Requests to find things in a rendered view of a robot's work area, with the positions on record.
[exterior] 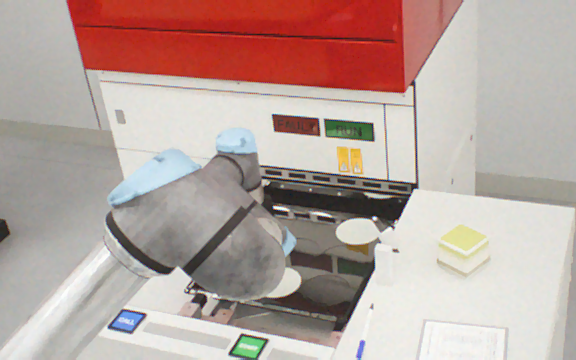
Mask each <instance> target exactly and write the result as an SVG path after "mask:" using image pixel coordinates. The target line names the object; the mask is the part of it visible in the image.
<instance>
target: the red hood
mask: <svg viewBox="0 0 576 360"><path fill-rule="evenodd" d="M66 1H67V6H68V10H69V14H70V18H72V22H73V26H74V30H75V34H76V38H77V42H78V47H79V51H80V54H81V58H82V63H84V67H85V69H88V70H102V71H117V72H131V73H145V75H159V76H174V77H188V78H202V79H215V80H230V81H244V82H258V83H272V84H287V85H301V86H315V87H329V89H344V90H358V91H372V92H385V93H400V94H405V93H406V91H407V90H408V87H409V86H410V84H411V82H412V81H413V79H414V77H415V76H417V73H418V72H419V70H420V68H421V67H422V65H423V63H424V62H425V60H426V58H427V56H428V54H429V53H431V51H432V49H433V48H434V46H435V44H436V42H437V40H438V39H439V37H440V35H441V34H442V32H444V31H445V28H446V26H447V25H448V23H449V21H450V20H451V18H452V17H453V14H454V12H455V11H457V9H458V8H459V6H460V4H461V3H462V0H66Z"/></svg>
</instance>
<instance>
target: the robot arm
mask: <svg viewBox="0 0 576 360"><path fill-rule="evenodd" d="M216 144H217V146H216V149H217V150H218V153H217V155H214V156H213V157H212V158H211V160H210V161H209V162H208V163H207V164H206V165H205V166H204V167H202V165H201V164H196V163H195V162H194V161H193V160H192V159H191V158H189V157H188V156H187V155H186V154H185V153H183V151H181V150H179V149H177V148H170V149H166V150H164V151H162V153H160V154H159V155H157V156H156V157H153V158H152V159H150V160H149V161H148V162H146V163H145V164H144V165H142V166H141V167H140V169H137V170H136V171H135V172H134V173H132V174H131V175H130V176H129V177H128V178H126V179H125V180H123V181H122V182H121V183H120V185H118V186H117V187H116V188H115V189H114V190H113V192H111V193H110V194H108V196H107V202H108V203H110V206H111V207H114V208H113V209H112V210H111V211H110V212H108V213H107V214H106V217H105V218H104V228H105V234H104V236H103V237H102V238H101V239H100V240H99V241H98V242H97V243H96V244H94V247H93V248H92V249H91V250H90V251H89V252H88V253H87V254H86V255H85V256H84V257H83V258H82V259H81V260H80V262H79V263H78V264H77V265H76V266H75V267H74V268H73V269H72V270H71V271H70V273H69V274H67V276H66V277H65V278H64V279H63V280H62V281H61V282H60V283H59V284H58V286H57V287H56V288H54V289H53V291H52V292H51V293H50V294H49V295H48V296H47V297H46V298H45V300H44V301H43V302H41V303H40V305H39V306H38V307H37V308H36V309H35V310H34V311H33V313H32V314H31V315H30V316H28V317H27V319H26V320H25V321H24V322H23V323H22V324H21V325H20V327H19V328H18V329H17V330H15V332H14V333H13V334H12V335H11V336H10V337H9V338H8V340H7V341H6V342H5V343H3V344H2V346H1V347H0V360H75V359H76V358H77V357H78V355H79V354H80V353H81V352H82V351H83V349H84V348H86V347H87V346H88V345H89V344H90V343H91V342H92V341H93V340H94V338H95V337H96V335H97V334H98V333H100V332H101V331H102V330H103V329H104V328H105V327H106V326H107V325H108V324H109V323H110V321H111V319H113V318H114V317H115V316H116V315H117V314H118V313H119V312H120V311H121V310H122V309H123V308H124V306H125V305H127V304H128V302H129V301H130V300H131V299H132V298H133V297H134V296H135V295H136V294H137V292H138V291H139V290H141V289H142V288H143V287H144V285H145V284H146V283H147V282H148V281H149V280H150V279H151V277H152V276H168V275H169V274H171V273H172V272H173V271H174V270H175V269H176V268H177V267H179V268H180V269H181V270H182V271H183V272H184V273H186V274H187V275H188V276H190V277H191V278H192V280H193V281H194V282H195V283H196V284H198V285H199V286H202V287H203V288H205V289H207V290H209V291H211V292H212V293H215V294H219V296H221V297H224V298H229V299H234V300H242V301H249V300H256V299H260V298H262V297H266V296H267V294H269V293H271V292H272V291H273V290H274V289H275V288H276V287H277V286H279V285H280V283H281V281H282V278H283V276H284V273H285V266H286V259H285V257H286V256H287V255H288V254H289V252H290V251H291V250H292V249H293V246H295V245H296V238H295V237H293V236H292V235H291V234H290V233H289V231H288V228H287V227H286V226H283V225H282V224H281V223H280V222H279V221H277V220H276V219H275V217H274V209H273V203H272V199H271V197H270V194H264V188H262V181H261V175H260V167H259V160H258V154H257V152H258V148H257V147H256V142H255V137H254V134H253V132H252V131H251V130H249V129H245V128H239V127H237V128H229V129H226V130H224V131H222V132H220V133H219V134H218V137H217V139H216Z"/></svg>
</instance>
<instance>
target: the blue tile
mask: <svg viewBox="0 0 576 360"><path fill-rule="evenodd" d="M142 317H143V315H138V314H134V313H129V312H123V313H122V314H121V315H120V316H119V317H118V319H117V320H116V321H115V323H114V324H113V326H111V327H116V328H120V329H125V330H130V331H131V330H132V329H133V328H134V326H135V325H136V324H137V322H138V320H139V319H140V318H142Z"/></svg>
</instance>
